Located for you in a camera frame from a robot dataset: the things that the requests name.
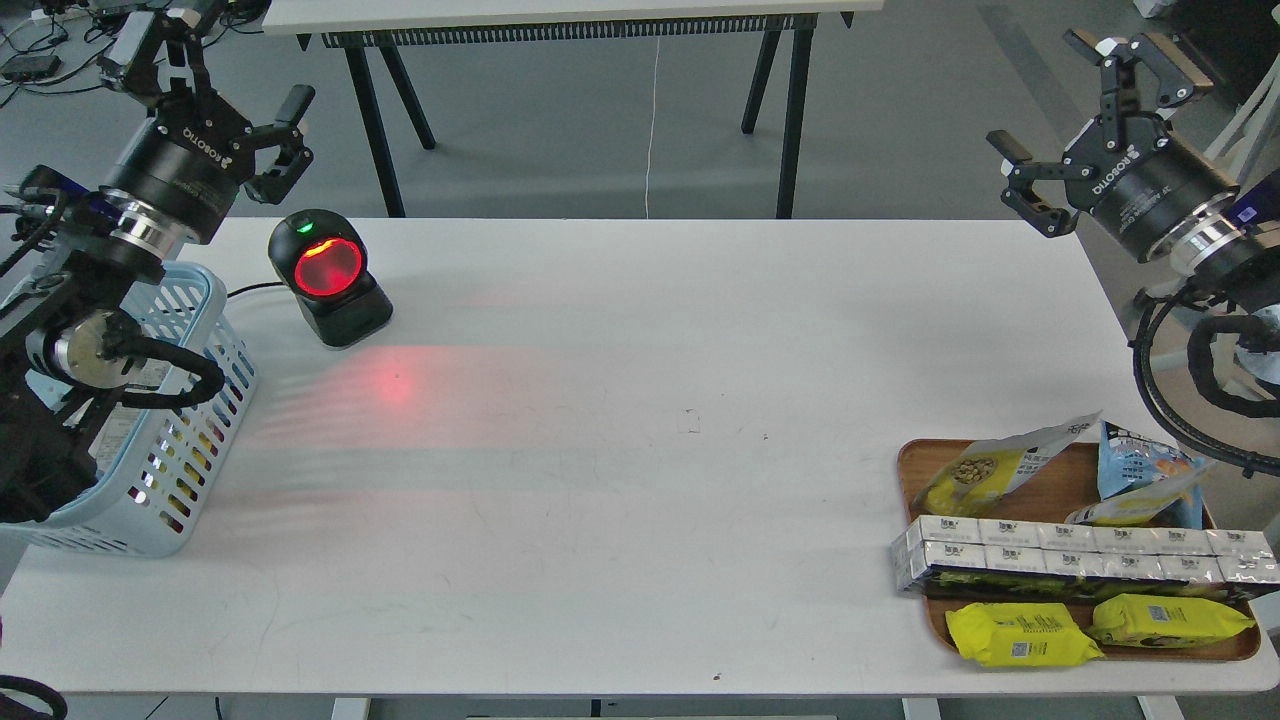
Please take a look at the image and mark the yellow snack pack left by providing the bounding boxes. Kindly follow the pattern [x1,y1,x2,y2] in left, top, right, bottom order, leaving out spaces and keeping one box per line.
[945,603,1105,667]

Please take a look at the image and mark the yellow snack pack right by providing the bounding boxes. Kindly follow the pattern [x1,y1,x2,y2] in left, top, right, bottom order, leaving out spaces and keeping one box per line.
[1085,593,1256,648]

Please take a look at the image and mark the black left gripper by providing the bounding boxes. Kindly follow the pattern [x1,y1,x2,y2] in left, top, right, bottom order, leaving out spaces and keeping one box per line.
[99,9,316,245]

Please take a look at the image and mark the white hanging cable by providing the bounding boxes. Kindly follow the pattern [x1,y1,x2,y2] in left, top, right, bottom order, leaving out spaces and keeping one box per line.
[644,38,662,220]

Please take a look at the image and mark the yellow snack pack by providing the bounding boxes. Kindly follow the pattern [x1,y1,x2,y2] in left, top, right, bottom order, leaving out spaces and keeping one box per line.
[1085,593,1256,648]
[945,603,1105,667]

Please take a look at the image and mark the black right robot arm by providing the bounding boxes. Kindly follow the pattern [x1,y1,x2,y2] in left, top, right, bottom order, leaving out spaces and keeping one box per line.
[987,29,1279,477]

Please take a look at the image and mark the wooden tray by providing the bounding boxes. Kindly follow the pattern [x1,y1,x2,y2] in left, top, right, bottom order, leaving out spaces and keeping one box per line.
[897,439,1266,662]

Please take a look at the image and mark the yellow white snack pouch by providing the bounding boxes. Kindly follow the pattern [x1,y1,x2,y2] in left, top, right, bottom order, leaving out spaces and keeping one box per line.
[911,411,1102,518]

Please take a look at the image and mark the background table black legs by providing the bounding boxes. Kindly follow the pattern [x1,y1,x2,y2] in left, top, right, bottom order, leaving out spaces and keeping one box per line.
[262,0,884,220]

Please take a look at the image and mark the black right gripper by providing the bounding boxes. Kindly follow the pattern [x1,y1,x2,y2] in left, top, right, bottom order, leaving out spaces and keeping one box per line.
[986,28,1242,264]

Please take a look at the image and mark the silver multipack box row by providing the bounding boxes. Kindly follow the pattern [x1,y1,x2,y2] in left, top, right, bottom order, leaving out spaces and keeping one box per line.
[890,515,1279,603]

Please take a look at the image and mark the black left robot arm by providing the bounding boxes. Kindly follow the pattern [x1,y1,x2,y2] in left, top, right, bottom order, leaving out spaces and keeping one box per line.
[1,1,315,523]

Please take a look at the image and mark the yellow flat snack pouch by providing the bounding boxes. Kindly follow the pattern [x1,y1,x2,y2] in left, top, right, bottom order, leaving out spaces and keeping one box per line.
[1066,459,1215,527]

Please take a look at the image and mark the light blue plastic basket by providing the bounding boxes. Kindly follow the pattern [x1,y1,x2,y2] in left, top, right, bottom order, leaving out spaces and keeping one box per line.
[3,263,257,557]

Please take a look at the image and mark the black barcode scanner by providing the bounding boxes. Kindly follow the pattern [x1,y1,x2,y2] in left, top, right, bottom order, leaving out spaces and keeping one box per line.
[268,209,394,348]

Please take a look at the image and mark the blue snack bag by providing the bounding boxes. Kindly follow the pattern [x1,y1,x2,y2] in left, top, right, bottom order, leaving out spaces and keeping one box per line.
[1097,421,1207,530]

